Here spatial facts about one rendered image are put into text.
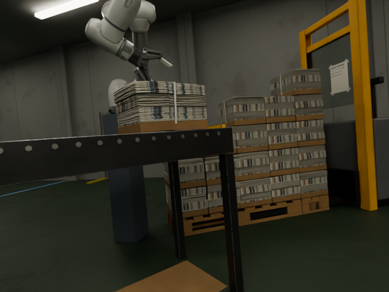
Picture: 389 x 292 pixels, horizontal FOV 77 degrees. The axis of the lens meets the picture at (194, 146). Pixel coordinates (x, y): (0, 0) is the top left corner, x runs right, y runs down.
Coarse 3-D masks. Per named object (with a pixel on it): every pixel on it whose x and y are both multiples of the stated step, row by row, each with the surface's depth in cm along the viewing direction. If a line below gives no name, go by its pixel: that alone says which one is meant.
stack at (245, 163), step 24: (240, 144) 205; (264, 144) 210; (192, 168) 194; (216, 168) 199; (240, 168) 205; (264, 168) 210; (288, 168) 216; (168, 192) 209; (192, 192) 195; (216, 192) 200; (240, 192) 206; (264, 192) 211; (288, 192) 216; (168, 216) 225; (216, 216) 200; (240, 216) 205; (288, 216) 216
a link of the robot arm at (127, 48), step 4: (124, 40) 113; (124, 44) 112; (128, 44) 113; (132, 44) 115; (120, 48) 112; (124, 48) 113; (128, 48) 113; (132, 48) 114; (120, 52) 113; (124, 52) 113; (128, 52) 114; (132, 52) 116; (120, 56) 115; (124, 56) 115; (128, 56) 115; (124, 60) 118
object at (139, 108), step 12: (132, 84) 106; (144, 84) 106; (156, 84) 110; (120, 96) 119; (132, 96) 109; (144, 96) 107; (156, 96) 110; (120, 108) 123; (132, 108) 111; (144, 108) 107; (156, 108) 111; (168, 108) 114; (120, 120) 125; (132, 120) 113; (144, 120) 106; (156, 120) 110; (168, 120) 114
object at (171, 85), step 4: (168, 84) 114; (172, 84) 115; (176, 84) 116; (168, 88) 113; (172, 88) 115; (176, 88) 116; (172, 92) 114; (176, 92) 116; (168, 96) 114; (172, 96) 115; (176, 96) 116; (172, 100) 115; (176, 100) 116; (172, 104) 115; (180, 104) 117; (172, 108) 115; (172, 112) 116; (180, 112) 118; (172, 116) 115; (180, 116) 118; (172, 120) 115; (180, 120) 117
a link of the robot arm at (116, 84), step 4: (116, 80) 191; (120, 80) 192; (112, 84) 190; (116, 84) 190; (120, 84) 190; (124, 84) 193; (112, 88) 190; (116, 88) 189; (108, 92) 193; (112, 92) 190; (108, 96) 193; (112, 96) 190; (112, 100) 190; (112, 104) 191
